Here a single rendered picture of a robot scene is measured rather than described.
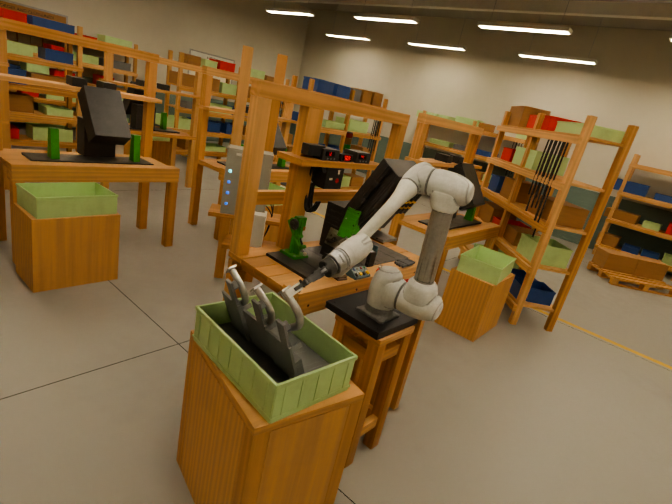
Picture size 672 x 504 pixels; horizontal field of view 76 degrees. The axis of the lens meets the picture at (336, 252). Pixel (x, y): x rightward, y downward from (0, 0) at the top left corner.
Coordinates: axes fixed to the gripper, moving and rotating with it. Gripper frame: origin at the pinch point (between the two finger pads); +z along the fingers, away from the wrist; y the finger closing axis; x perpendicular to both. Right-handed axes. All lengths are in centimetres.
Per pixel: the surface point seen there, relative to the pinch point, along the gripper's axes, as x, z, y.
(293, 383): 27.8, 16.1, -7.4
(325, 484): 80, 15, -53
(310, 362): 30.0, -3.3, -32.3
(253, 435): 35, 35, -17
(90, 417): -4, 78, -146
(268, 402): 28.4, 25.8, -12.8
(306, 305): 11, -38, -78
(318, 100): -91, -116, -61
